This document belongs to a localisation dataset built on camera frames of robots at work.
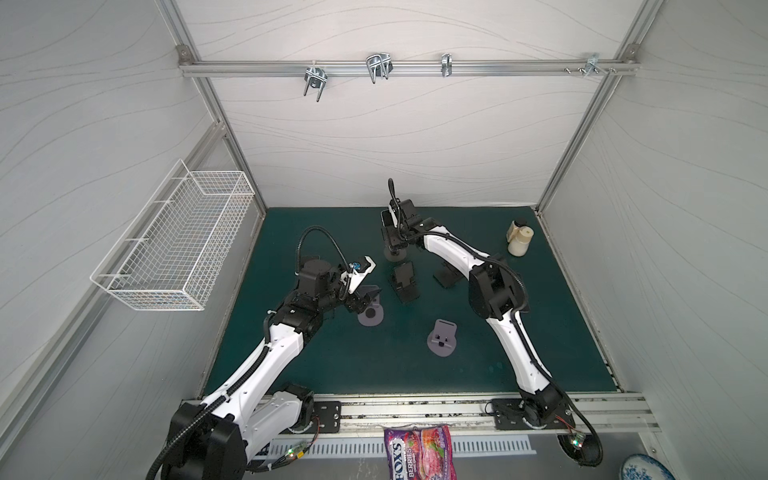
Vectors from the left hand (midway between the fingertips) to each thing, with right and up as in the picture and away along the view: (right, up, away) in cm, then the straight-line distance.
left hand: (373, 272), depth 79 cm
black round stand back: (+6, +2, +28) cm, 29 cm away
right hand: (+8, +14, +25) cm, 30 cm away
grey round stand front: (+19, -19, +2) cm, 27 cm away
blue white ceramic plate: (+61, -42, -14) cm, 75 cm away
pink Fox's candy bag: (+12, -40, -12) cm, 43 cm away
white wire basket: (-46, +5, -11) cm, 48 cm away
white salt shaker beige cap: (+50, +6, +25) cm, 57 cm away
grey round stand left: (-1, -15, +12) cm, 19 cm away
